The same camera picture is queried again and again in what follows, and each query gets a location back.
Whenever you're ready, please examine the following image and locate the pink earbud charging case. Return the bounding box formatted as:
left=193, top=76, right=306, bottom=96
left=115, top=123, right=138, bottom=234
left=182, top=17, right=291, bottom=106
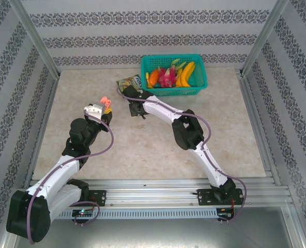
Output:
left=100, top=96, right=113, bottom=109

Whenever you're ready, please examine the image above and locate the green snack packet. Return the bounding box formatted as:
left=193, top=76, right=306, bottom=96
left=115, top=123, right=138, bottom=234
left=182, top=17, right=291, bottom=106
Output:
left=116, top=74, right=143, bottom=90

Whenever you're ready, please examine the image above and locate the orange mango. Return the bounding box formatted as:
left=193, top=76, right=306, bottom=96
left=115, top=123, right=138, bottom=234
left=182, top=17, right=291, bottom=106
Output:
left=149, top=68, right=160, bottom=86

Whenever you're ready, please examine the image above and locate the pink dragon fruit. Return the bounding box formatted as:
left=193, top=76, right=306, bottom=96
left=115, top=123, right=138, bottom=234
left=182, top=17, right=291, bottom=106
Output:
left=157, top=66, right=180, bottom=88

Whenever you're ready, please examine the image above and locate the slim yellow banana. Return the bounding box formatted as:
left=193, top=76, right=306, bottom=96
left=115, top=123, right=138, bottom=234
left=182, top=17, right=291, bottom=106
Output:
left=175, top=68, right=184, bottom=88

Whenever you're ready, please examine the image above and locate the teal plastic basket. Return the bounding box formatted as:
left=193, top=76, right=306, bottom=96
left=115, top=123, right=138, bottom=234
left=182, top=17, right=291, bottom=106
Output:
left=140, top=53, right=209, bottom=97

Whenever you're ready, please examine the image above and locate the grey metal sheet panel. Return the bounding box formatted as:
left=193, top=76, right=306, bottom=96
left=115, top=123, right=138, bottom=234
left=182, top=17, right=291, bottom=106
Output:
left=13, top=218, right=298, bottom=248

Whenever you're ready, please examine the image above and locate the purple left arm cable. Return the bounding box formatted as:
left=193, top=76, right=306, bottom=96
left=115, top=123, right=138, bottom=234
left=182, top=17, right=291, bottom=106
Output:
left=27, top=110, right=115, bottom=245

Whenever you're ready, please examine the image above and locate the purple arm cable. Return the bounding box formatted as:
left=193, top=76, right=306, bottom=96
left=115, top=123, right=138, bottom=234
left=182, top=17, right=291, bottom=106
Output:
left=116, top=86, right=248, bottom=225
left=27, top=110, right=115, bottom=245

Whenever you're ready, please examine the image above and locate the aluminium side rail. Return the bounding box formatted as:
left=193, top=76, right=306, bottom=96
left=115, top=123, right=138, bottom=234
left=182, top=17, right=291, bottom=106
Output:
left=23, top=76, right=60, bottom=189
left=239, top=74, right=282, bottom=186

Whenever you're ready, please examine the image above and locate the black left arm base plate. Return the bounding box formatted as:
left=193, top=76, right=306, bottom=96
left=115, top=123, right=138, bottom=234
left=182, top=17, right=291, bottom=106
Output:
left=87, top=190, right=107, bottom=207

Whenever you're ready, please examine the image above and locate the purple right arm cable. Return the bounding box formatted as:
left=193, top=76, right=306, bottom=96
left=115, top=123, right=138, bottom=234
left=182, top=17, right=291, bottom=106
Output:
left=116, top=86, right=248, bottom=225

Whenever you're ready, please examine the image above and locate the aluminium mounting rail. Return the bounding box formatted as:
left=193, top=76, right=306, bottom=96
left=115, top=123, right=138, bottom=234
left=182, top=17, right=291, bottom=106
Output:
left=12, top=179, right=295, bottom=209

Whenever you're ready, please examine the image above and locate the aluminium frame post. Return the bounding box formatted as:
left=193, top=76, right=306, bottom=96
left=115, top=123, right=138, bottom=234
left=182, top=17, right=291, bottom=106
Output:
left=241, top=0, right=290, bottom=76
left=7, top=0, right=61, bottom=78

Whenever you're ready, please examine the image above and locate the slotted grey cable duct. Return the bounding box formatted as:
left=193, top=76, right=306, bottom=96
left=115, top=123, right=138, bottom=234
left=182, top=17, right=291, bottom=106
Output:
left=56, top=208, right=218, bottom=220

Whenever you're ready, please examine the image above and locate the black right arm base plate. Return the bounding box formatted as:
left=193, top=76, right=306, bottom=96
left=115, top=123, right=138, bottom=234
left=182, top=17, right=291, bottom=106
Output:
left=197, top=188, right=244, bottom=207

